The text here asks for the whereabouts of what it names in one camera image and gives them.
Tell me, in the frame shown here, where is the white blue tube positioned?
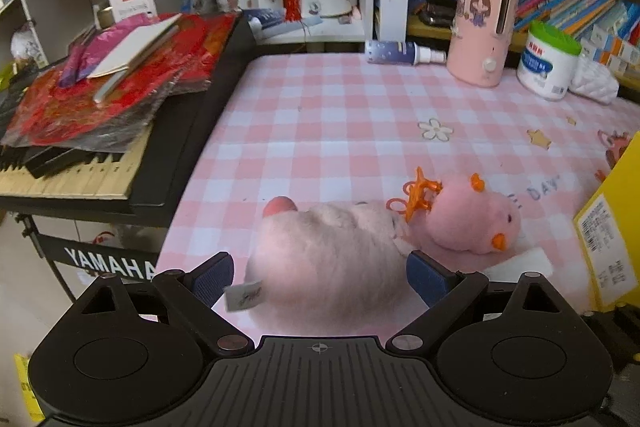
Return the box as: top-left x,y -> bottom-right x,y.
244,9 -> 286,33

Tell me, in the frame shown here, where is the beige notebook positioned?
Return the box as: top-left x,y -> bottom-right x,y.
85,12 -> 184,104

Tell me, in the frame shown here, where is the pile of red foil packets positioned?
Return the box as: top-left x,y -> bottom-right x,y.
0,12 -> 239,153

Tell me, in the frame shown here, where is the black stapler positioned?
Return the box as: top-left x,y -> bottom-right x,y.
424,0 -> 459,26

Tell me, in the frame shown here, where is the pink checkered tablecloth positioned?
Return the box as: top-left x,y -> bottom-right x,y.
154,51 -> 640,338

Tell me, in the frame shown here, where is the white quilted pouch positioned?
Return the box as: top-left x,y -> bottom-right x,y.
569,55 -> 621,106

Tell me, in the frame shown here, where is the yellow plastic bag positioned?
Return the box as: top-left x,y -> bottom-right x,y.
12,351 -> 46,423

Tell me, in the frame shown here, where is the white plastic bag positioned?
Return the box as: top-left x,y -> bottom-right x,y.
9,24 -> 49,68

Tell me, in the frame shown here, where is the magenta foil wrap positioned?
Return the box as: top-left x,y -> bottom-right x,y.
57,14 -> 151,88

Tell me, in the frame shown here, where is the pink plush toy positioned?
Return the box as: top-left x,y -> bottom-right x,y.
223,195 -> 431,338

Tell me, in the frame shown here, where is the black keyboard stand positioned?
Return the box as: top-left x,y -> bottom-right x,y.
14,214 -> 161,303

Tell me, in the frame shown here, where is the pink chick plush keychain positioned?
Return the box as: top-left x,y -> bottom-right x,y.
384,166 -> 524,256

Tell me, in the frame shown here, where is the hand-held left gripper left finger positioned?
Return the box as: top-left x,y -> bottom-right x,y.
65,251 -> 254,354

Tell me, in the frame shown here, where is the dark blue spray bottle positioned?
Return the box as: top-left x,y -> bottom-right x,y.
363,39 -> 447,66

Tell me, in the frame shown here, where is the white jar green lid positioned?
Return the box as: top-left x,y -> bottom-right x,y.
516,20 -> 584,103

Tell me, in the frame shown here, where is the pile of small medicine boxes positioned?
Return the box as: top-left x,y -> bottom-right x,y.
579,0 -> 640,80

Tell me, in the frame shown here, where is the pink humidifier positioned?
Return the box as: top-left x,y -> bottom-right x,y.
445,0 -> 521,88

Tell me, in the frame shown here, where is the black electric keyboard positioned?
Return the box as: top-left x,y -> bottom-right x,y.
0,14 -> 259,228

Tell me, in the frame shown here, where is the yellow cardboard box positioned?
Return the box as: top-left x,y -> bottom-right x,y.
572,146 -> 640,313

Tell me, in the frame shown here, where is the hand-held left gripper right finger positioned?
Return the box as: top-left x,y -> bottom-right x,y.
384,250 -> 581,352

